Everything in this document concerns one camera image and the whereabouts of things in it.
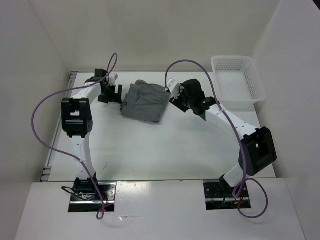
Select white plastic basket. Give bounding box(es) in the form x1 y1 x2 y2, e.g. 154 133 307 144
211 55 267 105

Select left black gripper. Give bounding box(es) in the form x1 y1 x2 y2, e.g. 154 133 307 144
98 83 123 105

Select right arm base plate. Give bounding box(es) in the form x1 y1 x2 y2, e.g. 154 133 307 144
203 179 252 211

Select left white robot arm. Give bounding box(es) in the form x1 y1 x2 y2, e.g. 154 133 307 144
61 69 123 200

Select aluminium table edge rail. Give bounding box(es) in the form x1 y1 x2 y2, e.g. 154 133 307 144
40 71 78 183

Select grey shorts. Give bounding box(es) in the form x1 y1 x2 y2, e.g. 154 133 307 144
120 79 171 124

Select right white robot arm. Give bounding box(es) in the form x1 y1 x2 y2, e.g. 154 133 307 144
167 79 277 197

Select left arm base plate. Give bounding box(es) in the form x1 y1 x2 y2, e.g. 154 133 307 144
64 182 117 213

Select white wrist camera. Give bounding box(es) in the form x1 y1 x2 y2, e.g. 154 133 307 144
165 78 184 99
107 73 119 86

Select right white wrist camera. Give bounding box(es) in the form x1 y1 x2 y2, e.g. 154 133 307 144
165 78 184 99

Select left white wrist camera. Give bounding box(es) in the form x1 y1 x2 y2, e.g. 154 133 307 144
107 73 119 86

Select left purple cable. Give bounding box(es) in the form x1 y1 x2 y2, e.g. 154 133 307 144
31 52 119 220

